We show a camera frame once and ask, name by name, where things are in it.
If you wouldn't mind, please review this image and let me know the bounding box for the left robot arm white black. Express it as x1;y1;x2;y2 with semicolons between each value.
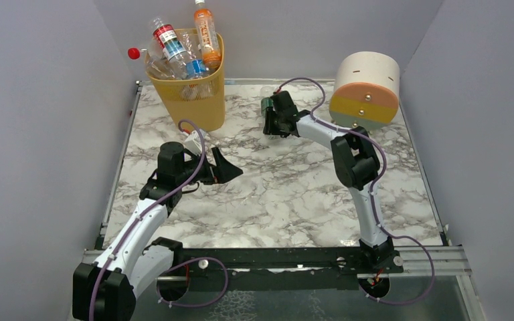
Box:
72;142;243;320

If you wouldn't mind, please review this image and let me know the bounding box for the white cylindrical container orange lid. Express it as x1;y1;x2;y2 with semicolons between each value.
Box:
329;51;400;130

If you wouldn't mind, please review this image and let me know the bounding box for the yellow plastic mesh bin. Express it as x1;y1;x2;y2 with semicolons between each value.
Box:
145;29;226;131

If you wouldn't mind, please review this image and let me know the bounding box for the orange drink bottle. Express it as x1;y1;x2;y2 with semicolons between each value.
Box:
194;0;222;70

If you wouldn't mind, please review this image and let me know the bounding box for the clear bottle bright blue label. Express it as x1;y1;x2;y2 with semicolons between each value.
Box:
179;29;209;79

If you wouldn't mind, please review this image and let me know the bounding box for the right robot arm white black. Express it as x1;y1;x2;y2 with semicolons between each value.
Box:
260;91;396;269

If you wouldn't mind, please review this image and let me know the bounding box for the clear bottle dark green label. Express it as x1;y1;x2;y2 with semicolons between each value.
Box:
260;86;276;118

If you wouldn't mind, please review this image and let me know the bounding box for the clear bottle red white label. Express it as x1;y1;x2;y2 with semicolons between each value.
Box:
127;40;175;80

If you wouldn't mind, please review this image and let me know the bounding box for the black aluminium base frame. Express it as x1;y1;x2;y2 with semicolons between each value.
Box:
78;78;473;294

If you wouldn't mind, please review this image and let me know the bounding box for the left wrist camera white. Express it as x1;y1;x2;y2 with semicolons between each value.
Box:
182;130;202;156

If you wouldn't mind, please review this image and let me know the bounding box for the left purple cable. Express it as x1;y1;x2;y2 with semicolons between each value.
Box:
88;119;230;321

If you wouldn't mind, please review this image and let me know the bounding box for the clear bottle red blue label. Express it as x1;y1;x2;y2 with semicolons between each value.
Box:
149;16;193;80

